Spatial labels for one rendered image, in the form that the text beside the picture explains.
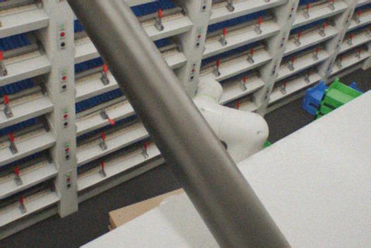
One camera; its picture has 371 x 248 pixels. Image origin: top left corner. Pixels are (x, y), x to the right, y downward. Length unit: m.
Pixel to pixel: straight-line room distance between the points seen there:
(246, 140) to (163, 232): 1.24
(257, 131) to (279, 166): 1.19
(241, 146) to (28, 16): 0.84
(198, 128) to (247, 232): 0.05
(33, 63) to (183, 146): 1.56
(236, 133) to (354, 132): 1.15
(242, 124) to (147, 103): 1.25
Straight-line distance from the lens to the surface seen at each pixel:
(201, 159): 0.18
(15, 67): 1.71
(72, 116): 1.94
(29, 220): 2.34
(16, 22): 1.61
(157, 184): 2.54
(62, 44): 1.71
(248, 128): 1.44
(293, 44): 2.92
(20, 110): 1.83
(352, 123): 0.31
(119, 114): 2.10
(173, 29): 2.02
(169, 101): 0.19
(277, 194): 0.24
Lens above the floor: 1.89
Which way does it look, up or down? 38 degrees down
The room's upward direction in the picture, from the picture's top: 8 degrees clockwise
